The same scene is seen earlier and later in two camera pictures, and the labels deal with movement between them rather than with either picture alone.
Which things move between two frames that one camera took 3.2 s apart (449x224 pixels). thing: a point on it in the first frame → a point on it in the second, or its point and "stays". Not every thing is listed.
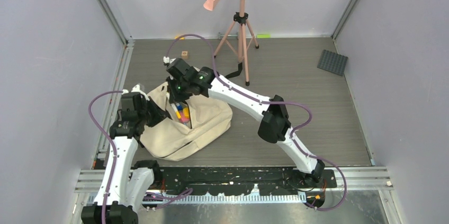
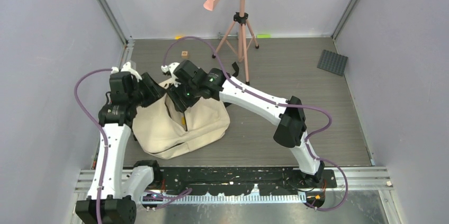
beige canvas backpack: [192, 125] stays
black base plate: [275, 181] stays
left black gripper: [160, 115] → [154, 91]
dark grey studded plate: [332, 62] stays
